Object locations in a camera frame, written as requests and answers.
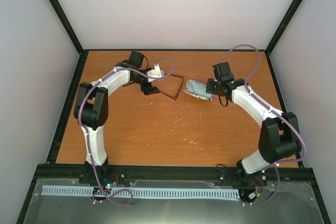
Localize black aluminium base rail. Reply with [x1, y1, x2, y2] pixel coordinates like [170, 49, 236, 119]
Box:
[35, 163, 314, 185]

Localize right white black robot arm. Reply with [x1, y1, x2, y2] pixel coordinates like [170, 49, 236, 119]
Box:
[206, 62, 302, 184]

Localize black frame post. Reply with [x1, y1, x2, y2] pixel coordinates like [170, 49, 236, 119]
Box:
[48, 0, 84, 55]
[265, 0, 303, 56]

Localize brown sunglasses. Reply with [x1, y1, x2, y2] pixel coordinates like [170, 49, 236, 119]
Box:
[156, 74, 184, 101]

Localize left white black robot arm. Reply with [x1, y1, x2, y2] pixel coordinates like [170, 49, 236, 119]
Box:
[74, 51, 164, 184]

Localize flag pattern sunglasses case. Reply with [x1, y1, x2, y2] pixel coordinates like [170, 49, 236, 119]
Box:
[183, 79, 213, 101]

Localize light blue slotted cable duct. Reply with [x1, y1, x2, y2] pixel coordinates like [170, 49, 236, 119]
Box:
[41, 185, 240, 200]

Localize light blue cleaning cloth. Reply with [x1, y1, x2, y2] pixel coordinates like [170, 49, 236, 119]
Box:
[187, 80, 213, 100]

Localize left green controller board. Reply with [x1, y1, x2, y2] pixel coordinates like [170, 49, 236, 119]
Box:
[105, 182, 118, 190]

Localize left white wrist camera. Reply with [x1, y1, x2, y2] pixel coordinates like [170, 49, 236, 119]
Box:
[146, 63, 164, 82]

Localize left black frame post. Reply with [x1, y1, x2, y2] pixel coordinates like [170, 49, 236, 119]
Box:
[48, 0, 84, 55]

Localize right black frame post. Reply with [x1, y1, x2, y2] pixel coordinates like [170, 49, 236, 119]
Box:
[265, 0, 303, 56]

